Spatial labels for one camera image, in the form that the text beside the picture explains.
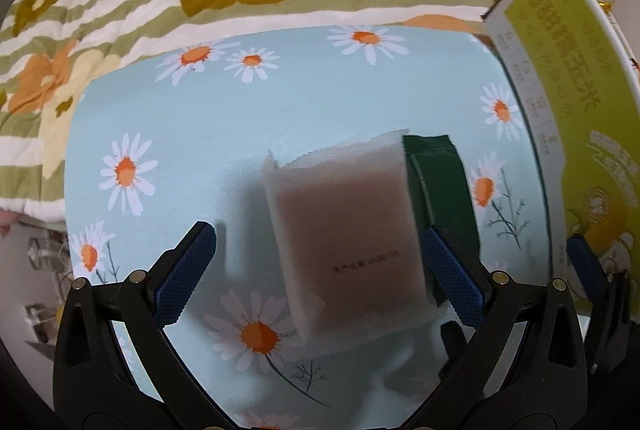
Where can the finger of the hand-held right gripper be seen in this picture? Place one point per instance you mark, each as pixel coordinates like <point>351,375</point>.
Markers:
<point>585,260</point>

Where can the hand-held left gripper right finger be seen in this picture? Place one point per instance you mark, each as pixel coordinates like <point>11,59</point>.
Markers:
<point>450,277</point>

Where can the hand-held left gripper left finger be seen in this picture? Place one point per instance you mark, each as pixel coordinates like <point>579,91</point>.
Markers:
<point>185,275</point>

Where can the dark green snack packet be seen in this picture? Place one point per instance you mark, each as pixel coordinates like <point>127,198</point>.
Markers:
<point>440,180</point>

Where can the translucent white snack packet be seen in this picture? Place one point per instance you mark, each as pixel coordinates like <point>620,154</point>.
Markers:
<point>345,240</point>

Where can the yellow-green cardboard box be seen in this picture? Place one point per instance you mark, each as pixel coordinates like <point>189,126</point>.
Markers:
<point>560,60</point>

